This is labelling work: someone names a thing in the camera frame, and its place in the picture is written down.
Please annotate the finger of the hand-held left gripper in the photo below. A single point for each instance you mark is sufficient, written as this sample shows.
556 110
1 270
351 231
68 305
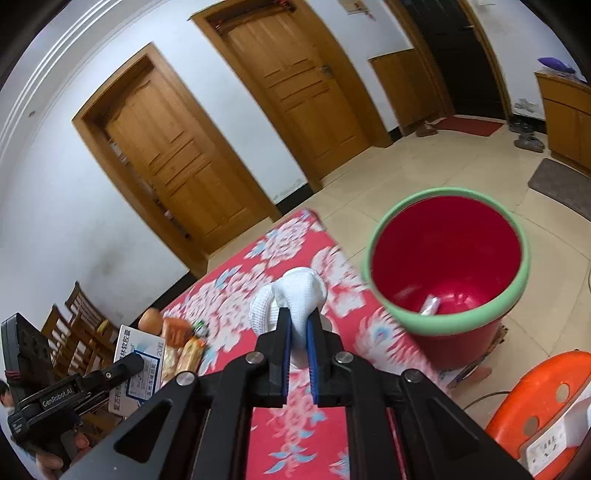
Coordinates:
115 374

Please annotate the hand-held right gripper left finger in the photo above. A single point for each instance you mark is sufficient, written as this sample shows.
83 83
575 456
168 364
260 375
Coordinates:
285 350

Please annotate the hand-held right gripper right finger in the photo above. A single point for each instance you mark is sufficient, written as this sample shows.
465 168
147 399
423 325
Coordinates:
314 355

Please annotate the blue and white medicine box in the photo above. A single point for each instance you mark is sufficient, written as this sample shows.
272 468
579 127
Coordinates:
138 369

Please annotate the white foam fruit net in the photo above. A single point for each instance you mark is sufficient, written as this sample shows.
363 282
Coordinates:
295 295

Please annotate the orange snack packet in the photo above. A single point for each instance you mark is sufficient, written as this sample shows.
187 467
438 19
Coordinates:
190 355

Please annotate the small green white packet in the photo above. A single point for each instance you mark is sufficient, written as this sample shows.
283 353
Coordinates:
199 327

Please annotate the red bucket with green rim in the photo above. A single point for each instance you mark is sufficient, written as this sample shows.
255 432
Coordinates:
443 240

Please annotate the person's left hand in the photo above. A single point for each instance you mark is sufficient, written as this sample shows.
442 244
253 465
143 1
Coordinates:
81 442

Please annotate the wooden chair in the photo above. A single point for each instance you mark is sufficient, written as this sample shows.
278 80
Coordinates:
60 337
83 304

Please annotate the brown pear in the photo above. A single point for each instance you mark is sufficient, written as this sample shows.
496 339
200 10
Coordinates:
150 319

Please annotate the red floral blanket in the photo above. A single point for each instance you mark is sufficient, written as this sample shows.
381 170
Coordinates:
295 424

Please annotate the wooden door with arched panel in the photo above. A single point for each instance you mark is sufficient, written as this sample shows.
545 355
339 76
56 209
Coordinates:
184 152

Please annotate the orange plastic stool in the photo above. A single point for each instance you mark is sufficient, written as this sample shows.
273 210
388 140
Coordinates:
540 383

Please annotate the brown shoe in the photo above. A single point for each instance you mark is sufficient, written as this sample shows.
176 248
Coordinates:
427 129

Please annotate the white power strip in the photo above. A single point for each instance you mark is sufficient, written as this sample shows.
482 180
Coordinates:
558 443

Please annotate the wooden door with metal lock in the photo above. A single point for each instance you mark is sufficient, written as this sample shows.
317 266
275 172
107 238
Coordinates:
295 83

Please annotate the red doormat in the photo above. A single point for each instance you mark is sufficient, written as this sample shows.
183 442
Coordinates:
468 126

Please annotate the grey floor mat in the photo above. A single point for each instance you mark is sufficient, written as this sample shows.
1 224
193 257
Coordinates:
561 184

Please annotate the grey shoe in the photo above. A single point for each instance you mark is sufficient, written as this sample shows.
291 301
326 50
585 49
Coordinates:
530 142

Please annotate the dark shoe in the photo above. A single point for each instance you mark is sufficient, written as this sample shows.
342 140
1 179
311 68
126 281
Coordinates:
521 124

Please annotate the black metal door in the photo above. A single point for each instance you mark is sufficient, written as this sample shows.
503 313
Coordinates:
457 55

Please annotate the wooden cabinet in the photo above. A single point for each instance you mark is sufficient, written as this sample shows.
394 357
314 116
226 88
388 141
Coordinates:
568 120

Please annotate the wooden wall panel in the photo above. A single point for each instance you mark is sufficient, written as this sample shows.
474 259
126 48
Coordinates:
411 92

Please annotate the beige wall fuse box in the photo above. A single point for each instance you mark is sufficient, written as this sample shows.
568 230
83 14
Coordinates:
356 7

